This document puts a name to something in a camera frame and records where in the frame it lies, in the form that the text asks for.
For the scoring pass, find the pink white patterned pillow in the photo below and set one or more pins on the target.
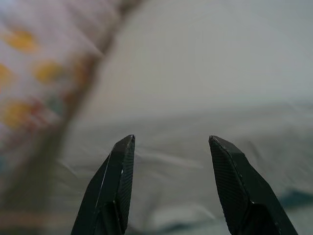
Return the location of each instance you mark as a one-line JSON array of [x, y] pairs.
[[36, 73]]

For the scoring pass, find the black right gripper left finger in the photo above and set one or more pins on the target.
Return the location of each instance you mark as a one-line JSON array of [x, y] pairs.
[[110, 191]]

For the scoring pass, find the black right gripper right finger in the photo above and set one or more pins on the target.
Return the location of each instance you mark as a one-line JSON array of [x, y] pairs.
[[244, 191]]

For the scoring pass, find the cream sheeted mattress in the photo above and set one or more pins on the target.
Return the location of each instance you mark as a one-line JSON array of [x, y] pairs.
[[171, 127]]

